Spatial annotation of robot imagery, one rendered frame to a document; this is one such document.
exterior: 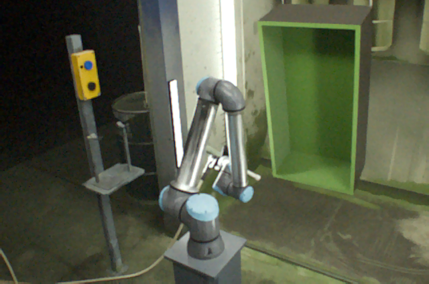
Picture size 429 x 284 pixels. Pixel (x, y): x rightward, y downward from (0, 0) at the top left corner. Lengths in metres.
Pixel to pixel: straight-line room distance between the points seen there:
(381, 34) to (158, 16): 1.86
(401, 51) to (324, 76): 1.20
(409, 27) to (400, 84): 0.50
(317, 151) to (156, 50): 1.47
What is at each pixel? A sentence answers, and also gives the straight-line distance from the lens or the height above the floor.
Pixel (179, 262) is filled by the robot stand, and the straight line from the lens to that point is 1.96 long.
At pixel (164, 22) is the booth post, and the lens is 2.46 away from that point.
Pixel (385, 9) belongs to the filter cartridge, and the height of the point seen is 1.59.
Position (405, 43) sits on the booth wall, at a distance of 3.78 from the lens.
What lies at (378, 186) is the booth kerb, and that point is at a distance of 3.60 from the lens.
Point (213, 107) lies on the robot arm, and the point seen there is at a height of 1.29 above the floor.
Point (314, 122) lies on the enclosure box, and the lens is 2.97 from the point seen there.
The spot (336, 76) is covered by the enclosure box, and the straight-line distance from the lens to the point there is 2.73.
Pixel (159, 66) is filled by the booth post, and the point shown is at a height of 1.37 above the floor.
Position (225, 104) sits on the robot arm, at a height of 1.33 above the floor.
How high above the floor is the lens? 1.93
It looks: 22 degrees down
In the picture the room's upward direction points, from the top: 3 degrees counter-clockwise
